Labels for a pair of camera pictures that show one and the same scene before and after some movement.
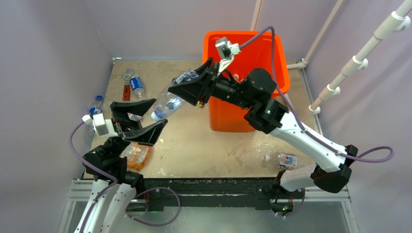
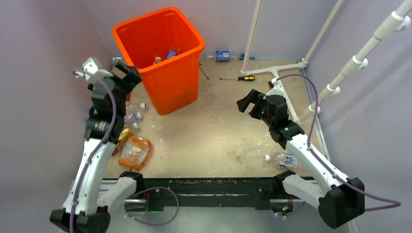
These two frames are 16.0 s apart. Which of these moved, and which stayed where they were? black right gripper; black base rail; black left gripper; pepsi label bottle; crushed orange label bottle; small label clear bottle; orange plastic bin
Moved: black right gripper; black left gripper; pepsi label bottle; orange plastic bin
Stayed: black base rail; crushed orange label bottle; small label clear bottle
